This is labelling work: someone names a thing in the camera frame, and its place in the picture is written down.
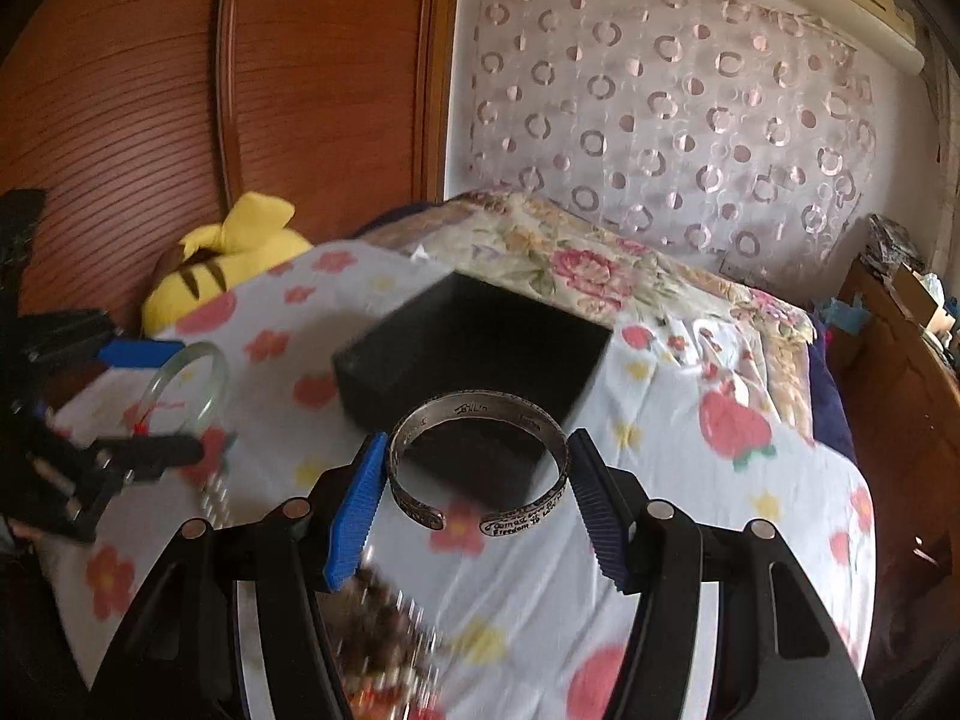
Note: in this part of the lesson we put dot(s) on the white wall air conditioner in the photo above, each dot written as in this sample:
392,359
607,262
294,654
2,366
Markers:
855,7

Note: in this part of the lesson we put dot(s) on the wooden slatted wardrobe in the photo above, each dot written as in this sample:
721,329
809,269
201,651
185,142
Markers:
150,90

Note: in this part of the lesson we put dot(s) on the dark blue blanket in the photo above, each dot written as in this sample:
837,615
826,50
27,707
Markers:
832,405

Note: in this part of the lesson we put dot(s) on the stack of folded printed cloth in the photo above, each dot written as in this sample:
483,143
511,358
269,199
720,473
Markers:
889,240

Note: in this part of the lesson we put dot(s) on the blue plastic bag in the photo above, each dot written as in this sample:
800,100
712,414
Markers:
840,313

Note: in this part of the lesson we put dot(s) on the flower and strawberry print blanket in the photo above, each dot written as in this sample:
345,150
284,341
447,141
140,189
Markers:
525,615

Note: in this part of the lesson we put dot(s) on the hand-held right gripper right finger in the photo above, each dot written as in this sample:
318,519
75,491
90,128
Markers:
600,514

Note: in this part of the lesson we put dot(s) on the black jewelry box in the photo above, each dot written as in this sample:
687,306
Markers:
480,330

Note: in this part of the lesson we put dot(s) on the wooden side cabinet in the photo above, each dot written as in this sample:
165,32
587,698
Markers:
900,382

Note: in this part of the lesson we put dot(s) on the floral rose quilt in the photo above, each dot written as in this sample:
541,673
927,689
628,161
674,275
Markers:
600,270

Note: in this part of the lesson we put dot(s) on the sheer circle-patterned curtain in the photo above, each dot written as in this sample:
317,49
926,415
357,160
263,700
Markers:
660,112

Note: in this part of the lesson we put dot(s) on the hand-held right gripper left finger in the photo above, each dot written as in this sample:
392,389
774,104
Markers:
356,517

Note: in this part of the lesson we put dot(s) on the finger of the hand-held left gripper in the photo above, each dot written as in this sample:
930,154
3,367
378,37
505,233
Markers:
150,456
142,352

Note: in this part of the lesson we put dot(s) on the green jade bangle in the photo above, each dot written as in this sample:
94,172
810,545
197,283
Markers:
196,349

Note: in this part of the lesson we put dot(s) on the yellow plush toy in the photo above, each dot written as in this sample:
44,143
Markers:
240,240

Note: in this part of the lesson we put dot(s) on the cardboard box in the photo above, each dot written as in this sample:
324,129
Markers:
915,300

